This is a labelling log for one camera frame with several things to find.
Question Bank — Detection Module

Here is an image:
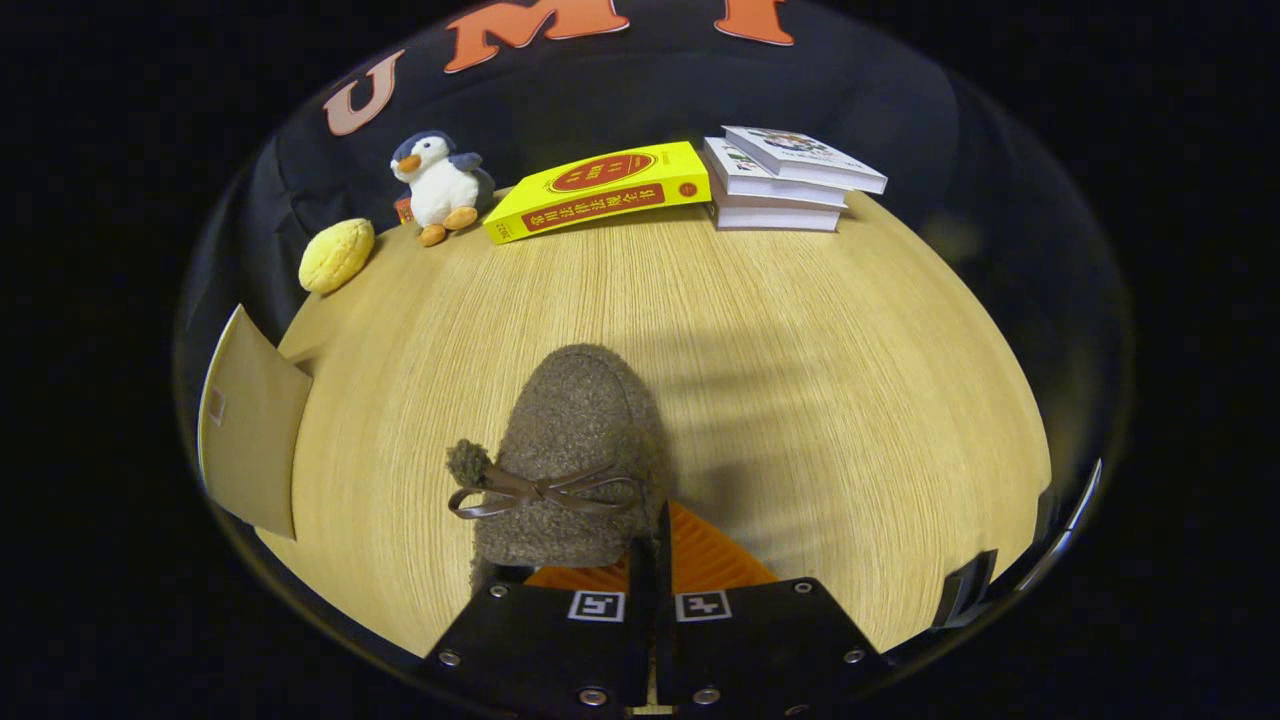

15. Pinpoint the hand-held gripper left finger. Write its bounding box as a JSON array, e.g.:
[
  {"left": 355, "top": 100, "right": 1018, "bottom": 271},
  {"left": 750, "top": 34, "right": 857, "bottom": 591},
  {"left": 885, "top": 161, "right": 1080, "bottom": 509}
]
[{"left": 422, "top": 535, "right": 656, "bottom": 720}]

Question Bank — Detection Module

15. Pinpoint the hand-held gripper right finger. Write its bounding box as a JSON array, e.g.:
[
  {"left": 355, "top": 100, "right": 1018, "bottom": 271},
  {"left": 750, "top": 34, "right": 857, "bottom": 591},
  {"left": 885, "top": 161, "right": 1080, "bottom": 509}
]
[{"left": 655, "top": 500, "right": 896, "bottom": 720}]

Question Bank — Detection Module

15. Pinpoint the brown fuzzy shoe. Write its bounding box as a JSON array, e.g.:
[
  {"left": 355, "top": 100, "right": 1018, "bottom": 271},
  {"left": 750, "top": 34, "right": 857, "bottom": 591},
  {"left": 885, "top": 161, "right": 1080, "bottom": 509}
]
[{"left": 446, "top": 344, "right": 673, "bottom": 591}]

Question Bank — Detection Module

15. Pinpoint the beige fabric storage box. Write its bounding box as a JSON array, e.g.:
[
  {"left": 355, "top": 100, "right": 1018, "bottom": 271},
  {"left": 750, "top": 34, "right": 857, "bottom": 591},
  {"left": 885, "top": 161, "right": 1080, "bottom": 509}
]
[{"left": 197, "top": 304, "right": 314, "bottom": 541}]

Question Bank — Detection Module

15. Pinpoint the yellow book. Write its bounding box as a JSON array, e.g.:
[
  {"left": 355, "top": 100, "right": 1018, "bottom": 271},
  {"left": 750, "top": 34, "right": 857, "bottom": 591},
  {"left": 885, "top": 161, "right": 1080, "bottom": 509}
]
[{"left": 483, "top": 141, "right": 713, "bottom": 245}]

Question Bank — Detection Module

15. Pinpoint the yellow bun plush toy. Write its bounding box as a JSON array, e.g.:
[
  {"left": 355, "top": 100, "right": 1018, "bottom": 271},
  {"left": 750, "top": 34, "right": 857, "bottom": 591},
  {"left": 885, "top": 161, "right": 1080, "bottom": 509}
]
[{"left": 298, "top": 218, "right": 376, "bottom": 295}]

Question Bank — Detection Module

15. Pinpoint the white illustrated book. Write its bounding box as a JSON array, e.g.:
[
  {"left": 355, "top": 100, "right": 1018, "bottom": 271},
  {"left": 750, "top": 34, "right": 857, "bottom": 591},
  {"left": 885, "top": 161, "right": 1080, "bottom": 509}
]
[{"left": 722, "top": 126, "right": 888, "bottom": 195}]

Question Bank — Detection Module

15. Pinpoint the penguin plush toy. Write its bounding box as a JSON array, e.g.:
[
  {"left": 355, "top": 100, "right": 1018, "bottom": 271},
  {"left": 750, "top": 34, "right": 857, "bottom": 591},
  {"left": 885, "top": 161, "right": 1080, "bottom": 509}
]
[{"left": 390, "top": 131, "right": 497, "bottom": 248}]

